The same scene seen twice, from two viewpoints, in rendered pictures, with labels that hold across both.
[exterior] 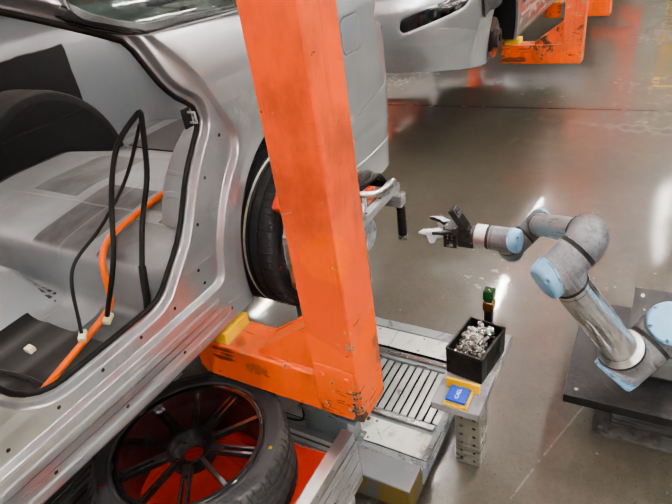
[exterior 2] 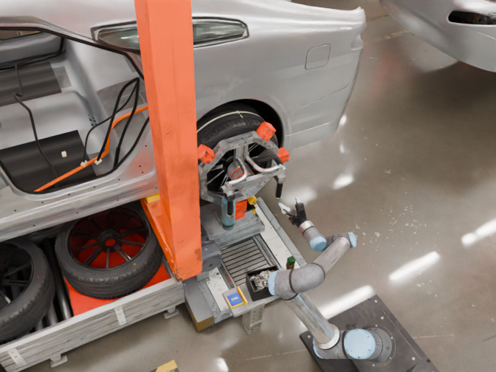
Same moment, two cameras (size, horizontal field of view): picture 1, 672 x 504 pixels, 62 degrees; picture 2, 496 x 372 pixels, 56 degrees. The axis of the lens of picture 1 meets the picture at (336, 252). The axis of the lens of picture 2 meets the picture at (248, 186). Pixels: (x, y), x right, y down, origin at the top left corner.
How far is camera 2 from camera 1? 1.42 m
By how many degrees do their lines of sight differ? 25
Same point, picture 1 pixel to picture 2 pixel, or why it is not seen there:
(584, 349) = (339, 320)
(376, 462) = (197, 298)
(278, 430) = (145, 258)
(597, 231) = (305, 279)
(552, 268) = (274, 280)
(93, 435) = (55, 218)
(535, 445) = (284, 345)
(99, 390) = (63, 202)
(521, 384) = not seen: hidden behind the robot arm
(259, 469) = (122, 271)
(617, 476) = not seen: outside the picture
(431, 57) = (462, 50)
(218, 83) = not seen: hidden behind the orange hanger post
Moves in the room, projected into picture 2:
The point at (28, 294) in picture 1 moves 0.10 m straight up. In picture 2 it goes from (82, 119) to (79, 108)
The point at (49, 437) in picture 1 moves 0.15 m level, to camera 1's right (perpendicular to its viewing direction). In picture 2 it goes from (33, 212) to (54, 224)
